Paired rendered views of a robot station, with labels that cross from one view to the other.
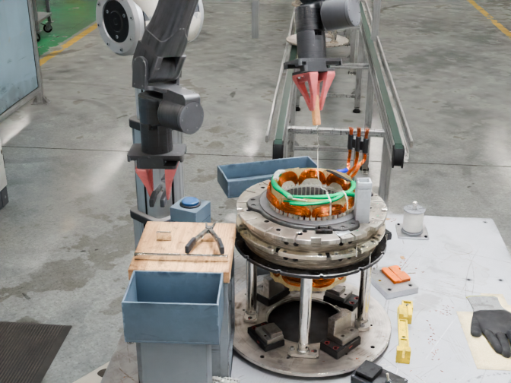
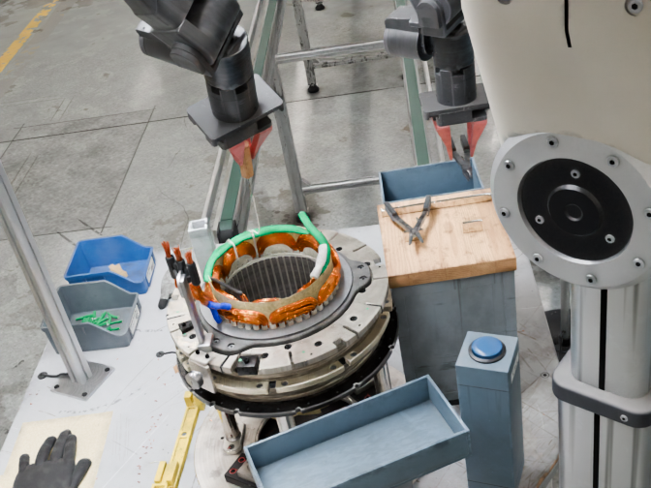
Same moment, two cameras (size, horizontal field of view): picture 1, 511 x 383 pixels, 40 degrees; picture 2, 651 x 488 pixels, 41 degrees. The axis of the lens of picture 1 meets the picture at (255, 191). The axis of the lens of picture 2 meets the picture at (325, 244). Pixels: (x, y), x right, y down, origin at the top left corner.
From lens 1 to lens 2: 233 cm
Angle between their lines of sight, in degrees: 121
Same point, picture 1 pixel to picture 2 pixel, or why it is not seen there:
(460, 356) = (123, 427)
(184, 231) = (453, 249)
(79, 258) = not seen: outside the picture
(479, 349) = (93, 442)
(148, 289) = not seen: hidden behind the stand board
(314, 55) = not seen: hidden behind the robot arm
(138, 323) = (458, 179)
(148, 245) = (487, 221)
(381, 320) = (206, 448)
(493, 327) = (56, 465)
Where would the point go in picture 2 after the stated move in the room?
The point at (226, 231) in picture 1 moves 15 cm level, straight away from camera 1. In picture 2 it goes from (395, 259) to (415, 321)
